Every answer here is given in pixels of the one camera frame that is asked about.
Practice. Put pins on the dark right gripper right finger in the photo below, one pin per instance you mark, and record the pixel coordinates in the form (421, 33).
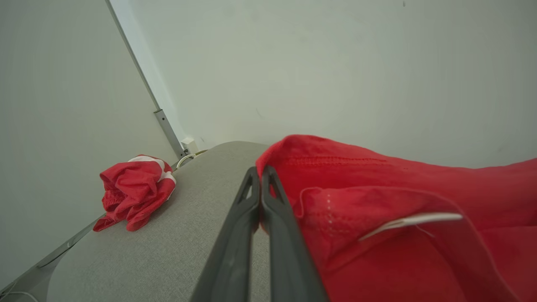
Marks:
(289, 260)

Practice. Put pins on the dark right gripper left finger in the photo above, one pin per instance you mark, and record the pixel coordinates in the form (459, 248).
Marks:
(230, 260)

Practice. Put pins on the red shirt with white collar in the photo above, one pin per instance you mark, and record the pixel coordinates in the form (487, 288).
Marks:
(398, 260)

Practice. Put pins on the red shorts with white stripe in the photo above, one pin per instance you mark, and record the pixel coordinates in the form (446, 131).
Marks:
(134, 188)

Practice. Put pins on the white wall box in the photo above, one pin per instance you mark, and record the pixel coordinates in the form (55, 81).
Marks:
(189, 144)

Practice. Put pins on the grey metal post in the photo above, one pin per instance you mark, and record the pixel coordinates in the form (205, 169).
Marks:
(144, 79)

